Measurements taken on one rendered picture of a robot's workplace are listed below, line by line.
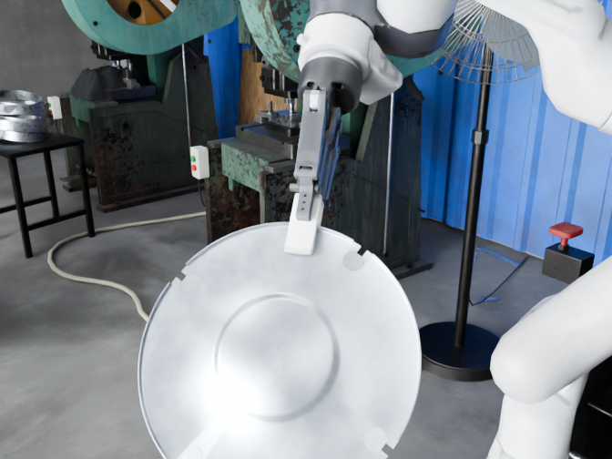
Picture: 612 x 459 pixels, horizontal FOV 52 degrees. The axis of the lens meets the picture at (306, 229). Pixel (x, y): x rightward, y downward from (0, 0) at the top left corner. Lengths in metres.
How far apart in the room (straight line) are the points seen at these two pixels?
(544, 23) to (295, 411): 0.48
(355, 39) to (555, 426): 0.66
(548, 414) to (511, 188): 2.37
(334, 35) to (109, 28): 2.98
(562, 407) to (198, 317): 0.63
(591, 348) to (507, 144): 2.44
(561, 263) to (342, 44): 1.00
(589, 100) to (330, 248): 0.34
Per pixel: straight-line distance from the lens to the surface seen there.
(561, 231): 1.59
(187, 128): 4.21
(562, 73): 0.78
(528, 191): 3.28
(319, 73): 0.74
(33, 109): 3.39
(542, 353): 0.95
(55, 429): 2.21
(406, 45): 0.82
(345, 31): 0.77
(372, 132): 2.70
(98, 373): 2.42
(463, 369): 2.34
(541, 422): 1.08
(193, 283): 0.69
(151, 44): 3.80
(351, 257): 0.66
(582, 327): 0.95
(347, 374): 0.63
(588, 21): 0.76
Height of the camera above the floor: 1.30
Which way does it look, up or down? 22 degrees down
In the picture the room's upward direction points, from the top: straight up
